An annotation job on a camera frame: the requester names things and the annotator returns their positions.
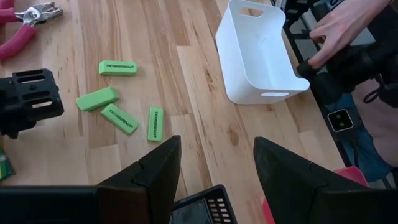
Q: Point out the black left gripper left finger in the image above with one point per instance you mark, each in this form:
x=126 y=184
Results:
x=155 y=186

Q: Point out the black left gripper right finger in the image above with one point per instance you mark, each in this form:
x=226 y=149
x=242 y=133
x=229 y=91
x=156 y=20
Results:
x=289 y=193

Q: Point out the black slotted plastic basket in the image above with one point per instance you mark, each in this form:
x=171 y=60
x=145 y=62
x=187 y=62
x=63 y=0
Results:
x=199 y=211

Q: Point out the green eraser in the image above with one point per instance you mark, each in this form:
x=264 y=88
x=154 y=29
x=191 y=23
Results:
x=119 y=119
x=97 y=98
x=155 y=124
x=117 y=68

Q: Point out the white plastic bin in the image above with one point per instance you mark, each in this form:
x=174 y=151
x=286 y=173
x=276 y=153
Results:
x=258 y=53

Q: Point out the person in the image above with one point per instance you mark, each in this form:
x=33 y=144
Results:
x=370 y=149

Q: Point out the person's hand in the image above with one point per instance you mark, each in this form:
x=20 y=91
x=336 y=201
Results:
x=342 y=28

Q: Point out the small white square camera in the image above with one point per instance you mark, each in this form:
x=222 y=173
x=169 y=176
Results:
x=340 y=119

